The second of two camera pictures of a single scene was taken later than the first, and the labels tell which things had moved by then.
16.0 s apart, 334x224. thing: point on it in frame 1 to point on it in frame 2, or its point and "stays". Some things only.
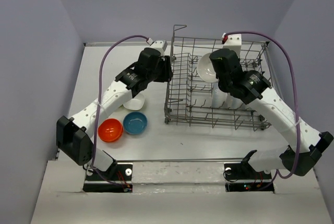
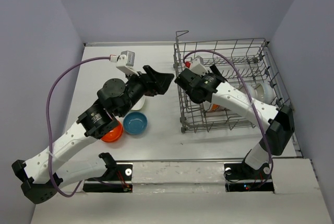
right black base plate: (242, 177) stays
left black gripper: (167, 73) to (159, 83)
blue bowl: (135, 122) stays
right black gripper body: (222, 81) to (216, 71)
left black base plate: (118, 178) stays
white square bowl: (136, 103) stays
